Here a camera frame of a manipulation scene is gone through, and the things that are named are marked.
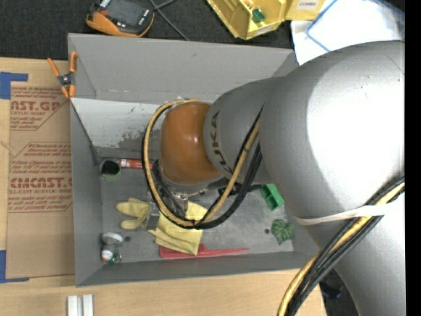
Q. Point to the yellow rubber glove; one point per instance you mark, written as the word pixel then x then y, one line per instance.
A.
pixel 177 234

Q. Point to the red and white tube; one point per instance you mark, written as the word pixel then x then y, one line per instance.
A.
pixel 133 163

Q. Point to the green cup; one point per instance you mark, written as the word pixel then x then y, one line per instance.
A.
pixel 110 169

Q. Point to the silver oval object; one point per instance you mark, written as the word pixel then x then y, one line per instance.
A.
pixel 112 238

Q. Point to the red plastic comb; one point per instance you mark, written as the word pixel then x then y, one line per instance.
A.
pixel 217 252

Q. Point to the white green red small toy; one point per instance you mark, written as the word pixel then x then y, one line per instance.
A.
pixel 111 256

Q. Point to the green plastic block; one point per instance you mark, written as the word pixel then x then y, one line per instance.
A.
pixel 272 197

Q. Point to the green leaf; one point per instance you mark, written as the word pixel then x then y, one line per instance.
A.
pixel 282 230

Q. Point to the brown cardboard board red print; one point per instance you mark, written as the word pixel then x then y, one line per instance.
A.
pixel 39 235

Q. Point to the grey metal bin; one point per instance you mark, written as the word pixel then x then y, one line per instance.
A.
pixel 131 64

